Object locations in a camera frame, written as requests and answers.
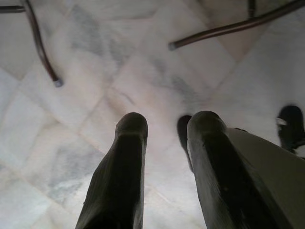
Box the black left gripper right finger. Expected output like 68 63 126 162
186 110 294 229

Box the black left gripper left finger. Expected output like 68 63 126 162
75 112 149 229

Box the black robot left foot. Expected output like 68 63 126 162
177 115 194 171

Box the grey robot leg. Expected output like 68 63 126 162
226 127 305 229

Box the straight brown chair leg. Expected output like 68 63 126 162
168 0 305 52

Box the curved brown chair leg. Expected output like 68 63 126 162
23 0 63 88

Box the dark thin chair leg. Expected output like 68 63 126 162
247 0 257 19

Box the dark brown chair rung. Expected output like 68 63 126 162
0 5 26 13

